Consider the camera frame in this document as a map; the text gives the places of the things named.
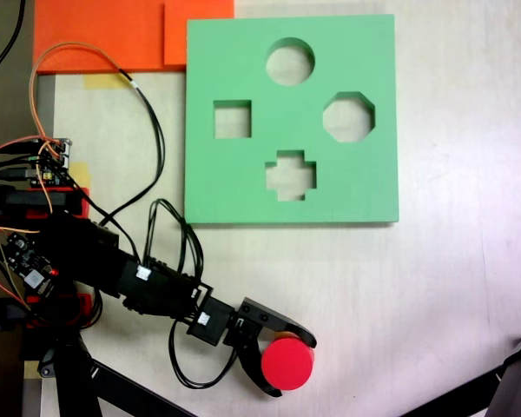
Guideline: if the red cylinder block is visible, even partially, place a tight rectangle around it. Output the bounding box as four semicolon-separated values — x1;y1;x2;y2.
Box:
260;332;316;391

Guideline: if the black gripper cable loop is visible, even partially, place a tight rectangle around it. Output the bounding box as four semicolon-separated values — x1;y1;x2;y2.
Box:
168;321;240;390

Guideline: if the green shape sorter board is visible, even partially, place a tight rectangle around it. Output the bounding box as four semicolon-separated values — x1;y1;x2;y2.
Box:
183;14;400;228

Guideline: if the thin black tripod brace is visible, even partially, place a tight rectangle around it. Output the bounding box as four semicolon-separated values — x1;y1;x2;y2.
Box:
399;367;505;417
89;360;199;417

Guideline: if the black tripod leg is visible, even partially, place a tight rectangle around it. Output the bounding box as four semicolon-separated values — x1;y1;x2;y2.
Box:
36;332;103;417
485;326;521;417

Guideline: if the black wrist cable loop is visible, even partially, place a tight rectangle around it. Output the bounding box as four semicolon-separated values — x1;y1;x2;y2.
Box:
142;198;206;283

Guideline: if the black plug cable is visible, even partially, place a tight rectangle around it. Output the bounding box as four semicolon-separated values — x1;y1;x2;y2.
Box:
0;167;36;180
0;141;36;160

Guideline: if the circuit board with wires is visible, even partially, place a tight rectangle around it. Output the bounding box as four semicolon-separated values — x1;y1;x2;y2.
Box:
28;137;74;189

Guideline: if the orange block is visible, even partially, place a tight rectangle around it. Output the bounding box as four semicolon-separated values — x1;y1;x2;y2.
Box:
33;0;235;74

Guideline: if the black driver circuit board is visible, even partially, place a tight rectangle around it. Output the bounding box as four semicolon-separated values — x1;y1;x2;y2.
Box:
0;232;56;301

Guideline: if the yellow tape piece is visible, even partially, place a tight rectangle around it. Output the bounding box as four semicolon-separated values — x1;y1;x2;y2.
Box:
68;162;92;189
83;72;123;91

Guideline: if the thin orange wire loop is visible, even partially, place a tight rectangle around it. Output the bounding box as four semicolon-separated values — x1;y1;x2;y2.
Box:
29;42;125;144

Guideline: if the thick black cable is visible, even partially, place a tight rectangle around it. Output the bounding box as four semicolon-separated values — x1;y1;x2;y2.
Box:
0;0;27;121

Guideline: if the long thin black cable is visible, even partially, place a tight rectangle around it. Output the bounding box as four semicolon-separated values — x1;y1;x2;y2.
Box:
97;69;166;227

